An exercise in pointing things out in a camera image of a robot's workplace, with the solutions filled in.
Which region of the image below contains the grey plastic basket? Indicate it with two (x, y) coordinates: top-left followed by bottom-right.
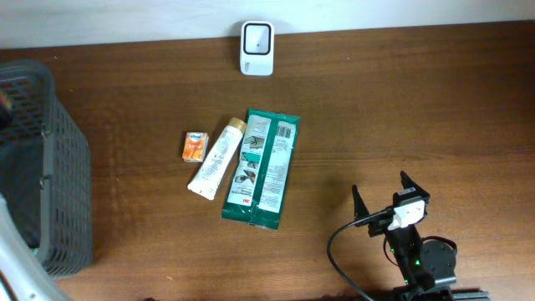
(1, 60), (94, 278)

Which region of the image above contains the white barcode scanner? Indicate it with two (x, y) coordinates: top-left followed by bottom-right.
(240, 21), (274, 76)

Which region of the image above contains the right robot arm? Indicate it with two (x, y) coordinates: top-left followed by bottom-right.
(352, 171), (491, 301)

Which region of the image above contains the green white 3M package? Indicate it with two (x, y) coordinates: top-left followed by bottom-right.
(222, 109), (300, 230)

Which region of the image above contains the small orange tissue pack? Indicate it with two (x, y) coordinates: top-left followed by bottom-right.
(182, 132), (209, 162)

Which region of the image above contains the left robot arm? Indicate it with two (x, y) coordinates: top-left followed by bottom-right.
(1, 196), (71, 301)

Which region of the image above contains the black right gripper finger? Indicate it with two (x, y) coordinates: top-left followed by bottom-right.
(352, 185), (369, 220)
(400, 171), (422, 193)

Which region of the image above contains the white tube gold cap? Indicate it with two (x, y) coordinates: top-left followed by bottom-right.
(187, 117), (247, 201)

